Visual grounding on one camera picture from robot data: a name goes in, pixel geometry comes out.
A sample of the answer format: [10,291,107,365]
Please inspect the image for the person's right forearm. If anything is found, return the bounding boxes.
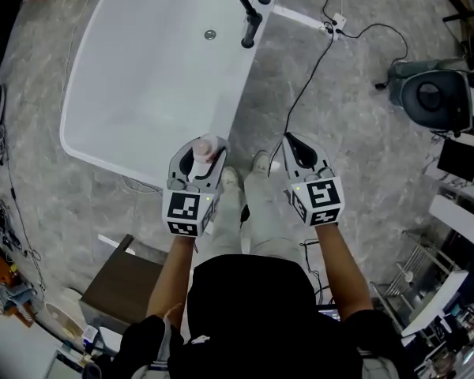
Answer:
[313,222,375,328]

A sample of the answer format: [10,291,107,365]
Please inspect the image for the long black power cable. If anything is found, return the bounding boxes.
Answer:
[266,21,337,179]

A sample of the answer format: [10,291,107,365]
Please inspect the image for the white round basin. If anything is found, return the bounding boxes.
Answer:
[44,301,85,345]

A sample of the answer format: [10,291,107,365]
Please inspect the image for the blue crumpled cloth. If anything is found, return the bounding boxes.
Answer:
[0,281,39,316]

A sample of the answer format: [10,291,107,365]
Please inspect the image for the thin black floor cable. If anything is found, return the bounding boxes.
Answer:
[0,124,47,291]

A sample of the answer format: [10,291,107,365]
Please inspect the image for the white flat board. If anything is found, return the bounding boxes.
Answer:
[400,269,470,338]

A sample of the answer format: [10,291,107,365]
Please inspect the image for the person's right white shoe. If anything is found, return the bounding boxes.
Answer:
[250,149,273,178]

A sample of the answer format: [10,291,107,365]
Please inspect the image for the person's left forearm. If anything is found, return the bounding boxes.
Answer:
[145,233,198,328]

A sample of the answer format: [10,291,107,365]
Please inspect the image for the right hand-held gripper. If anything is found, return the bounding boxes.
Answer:
[281,131,346,228]

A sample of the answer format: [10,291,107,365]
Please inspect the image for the grey black round machine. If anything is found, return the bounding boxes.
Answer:
[387,58,474,136]

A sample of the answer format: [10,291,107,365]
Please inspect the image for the black cable with adapter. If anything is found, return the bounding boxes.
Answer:
[334,22,410,92]

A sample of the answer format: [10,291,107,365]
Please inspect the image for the person's white shoe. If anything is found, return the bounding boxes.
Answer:
[250,149,273,178]
[220,165,240,192]

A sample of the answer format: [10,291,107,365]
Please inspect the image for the white bathtub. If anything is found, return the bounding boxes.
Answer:
[58,0,286,192]

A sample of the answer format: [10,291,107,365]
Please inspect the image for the black shirt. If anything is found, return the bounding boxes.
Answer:
[117,253,416,379]

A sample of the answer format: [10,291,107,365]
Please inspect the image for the person's left white shoe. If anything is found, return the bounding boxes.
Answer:
[220,165,240,192]

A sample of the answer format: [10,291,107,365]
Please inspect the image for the light grey trousers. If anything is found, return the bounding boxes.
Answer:
[205,167,306,268]

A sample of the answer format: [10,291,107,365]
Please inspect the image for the marble patterned counter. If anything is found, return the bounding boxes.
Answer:
[421,132,474,212]

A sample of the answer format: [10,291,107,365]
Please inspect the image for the black curved bathtub faucet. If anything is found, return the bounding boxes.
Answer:
[181,0,264,50]

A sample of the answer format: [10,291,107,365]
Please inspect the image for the black square plate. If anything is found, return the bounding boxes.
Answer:
[435,137,474,183]

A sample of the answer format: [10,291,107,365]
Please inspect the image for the metal wire rack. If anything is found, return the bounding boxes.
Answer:
[370,230,461,333]

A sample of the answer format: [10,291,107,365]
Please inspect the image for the dark green bathtub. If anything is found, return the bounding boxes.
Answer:
[0,0,24,94]

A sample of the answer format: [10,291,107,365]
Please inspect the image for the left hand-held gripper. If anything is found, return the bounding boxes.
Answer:
[161,134,231,238]

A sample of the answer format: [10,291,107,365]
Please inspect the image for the white power strip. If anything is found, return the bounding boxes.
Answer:
[319,12,348,36]

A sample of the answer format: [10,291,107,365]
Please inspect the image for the small white pink bottle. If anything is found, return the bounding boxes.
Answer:
[190,133,219,178]

